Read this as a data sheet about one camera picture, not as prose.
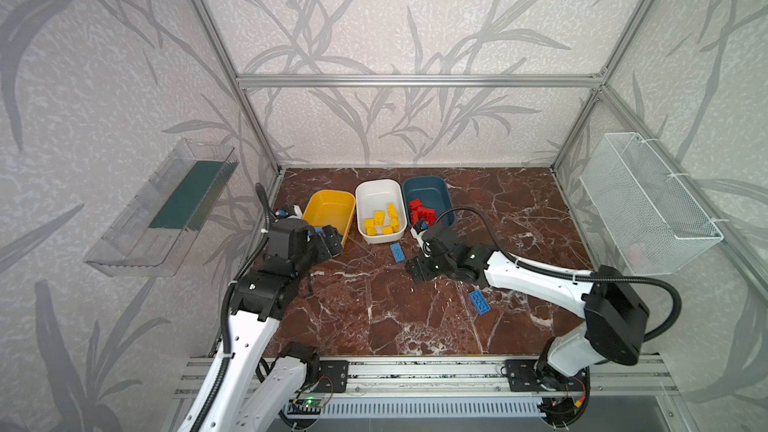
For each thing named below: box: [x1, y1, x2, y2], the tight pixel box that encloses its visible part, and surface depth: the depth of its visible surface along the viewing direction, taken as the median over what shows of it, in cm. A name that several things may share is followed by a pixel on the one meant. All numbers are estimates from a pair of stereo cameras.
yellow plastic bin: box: [302, 189, 356, 248], surface depth 107 cm
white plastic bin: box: [355, 179, 407, 244], surface depth 110 cm
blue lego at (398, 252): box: [390, 242, 407, 263], surface depth 98 cm
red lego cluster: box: [409, 198, 437, 227], surface depth 106 cm
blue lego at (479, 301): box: [469, 289, 491, 316], surface depth 86 cm
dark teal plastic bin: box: [403, 176, 455, 227], surface depth 112 cm
